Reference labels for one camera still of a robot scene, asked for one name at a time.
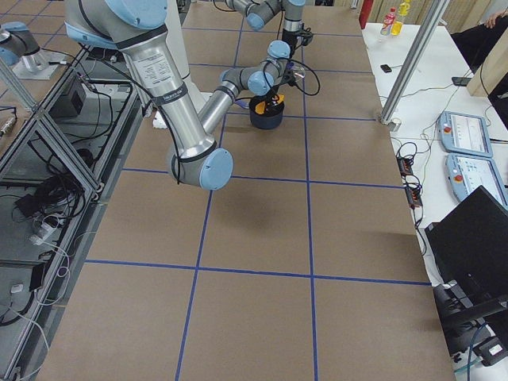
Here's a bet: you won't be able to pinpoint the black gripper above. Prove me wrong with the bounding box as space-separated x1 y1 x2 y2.
282 29 314 58
272 60 296 94

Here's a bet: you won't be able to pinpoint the yellow plastic corn cob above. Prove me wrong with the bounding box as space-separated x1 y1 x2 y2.
254 94 285 117

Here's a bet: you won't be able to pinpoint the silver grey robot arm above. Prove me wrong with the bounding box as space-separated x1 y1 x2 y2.
225 0 314 57
64 1 305 191

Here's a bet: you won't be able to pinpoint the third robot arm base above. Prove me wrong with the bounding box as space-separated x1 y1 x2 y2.
1 21 56 80

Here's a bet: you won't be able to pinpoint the black smartphone on bench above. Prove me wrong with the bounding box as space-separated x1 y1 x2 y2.
380 64 392 73

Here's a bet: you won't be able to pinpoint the red capped drink bottle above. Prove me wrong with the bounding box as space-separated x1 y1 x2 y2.
380 7 396 37

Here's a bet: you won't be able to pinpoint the yellow drink bottle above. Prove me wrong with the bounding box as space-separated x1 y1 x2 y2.
391 0 411 36

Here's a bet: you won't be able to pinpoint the upper black usb hub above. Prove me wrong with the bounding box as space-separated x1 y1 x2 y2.
397 158 414 176

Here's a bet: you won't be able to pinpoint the black usb hub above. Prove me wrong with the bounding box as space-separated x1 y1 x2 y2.
397 158 414 176
405 187 423 210

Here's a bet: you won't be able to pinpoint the lower black usb hub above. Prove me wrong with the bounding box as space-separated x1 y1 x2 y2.
405 187 423 210

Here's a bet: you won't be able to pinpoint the upper white teach pendant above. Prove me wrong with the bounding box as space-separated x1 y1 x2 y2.
437 110 493 158

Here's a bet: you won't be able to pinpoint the white teach pendant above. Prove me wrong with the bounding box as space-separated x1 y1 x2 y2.
437 110 493 158
445 153 507 206

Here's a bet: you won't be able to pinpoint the lower white teach pendant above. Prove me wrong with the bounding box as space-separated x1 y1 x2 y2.
445 153 507 206

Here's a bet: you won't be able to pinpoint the black laptop computer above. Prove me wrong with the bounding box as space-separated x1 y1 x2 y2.
425 186 507 302

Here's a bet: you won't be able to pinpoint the black monitor stand base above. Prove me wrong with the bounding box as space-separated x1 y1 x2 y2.
433 281 507 367

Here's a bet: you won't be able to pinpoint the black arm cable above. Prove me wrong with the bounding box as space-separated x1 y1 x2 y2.
261 57 321 97

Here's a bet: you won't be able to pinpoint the dark pot with purple handle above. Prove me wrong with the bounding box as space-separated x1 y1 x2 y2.
235 95 285 130

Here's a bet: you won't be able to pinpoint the aluminium extrusion post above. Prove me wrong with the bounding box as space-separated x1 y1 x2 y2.
379 0 450 132

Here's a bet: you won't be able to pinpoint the aluminium frame shelf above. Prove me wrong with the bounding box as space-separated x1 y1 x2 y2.
1 52 141 380

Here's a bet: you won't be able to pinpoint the tangled black floor cables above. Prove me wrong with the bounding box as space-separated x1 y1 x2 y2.
11 146 96 231

